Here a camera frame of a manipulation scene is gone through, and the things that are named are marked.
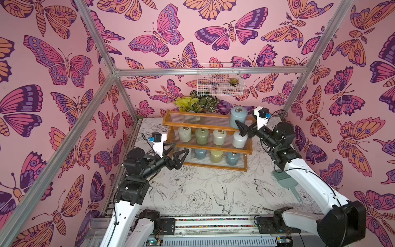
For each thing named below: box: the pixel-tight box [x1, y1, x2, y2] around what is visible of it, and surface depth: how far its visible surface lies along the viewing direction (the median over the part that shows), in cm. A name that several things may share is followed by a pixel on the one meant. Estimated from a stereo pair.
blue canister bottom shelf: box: [195, 149, 207, 160], surface depth 97 cm
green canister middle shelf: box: [195, 128, 210, 146], surface depth 84 cm
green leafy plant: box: [173, 90, 221, 114], surface depth 100 cm
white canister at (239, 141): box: [232, 131, 248, 149], surface depth 83 cm
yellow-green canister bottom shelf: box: [210, 150, 224, 164], surface depth 92 cm
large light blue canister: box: [229, 105, 248, 130], surface depth 73 cm
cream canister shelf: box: [212, 129, 227, 146], surface depth 84 cm
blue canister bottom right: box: [225, 151, 241, 166], surface depth 91 cm
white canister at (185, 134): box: [177, 126, 192, 143], surface depth 86 cm
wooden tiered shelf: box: [162, 109, 257, 172], surface depth 89 cm
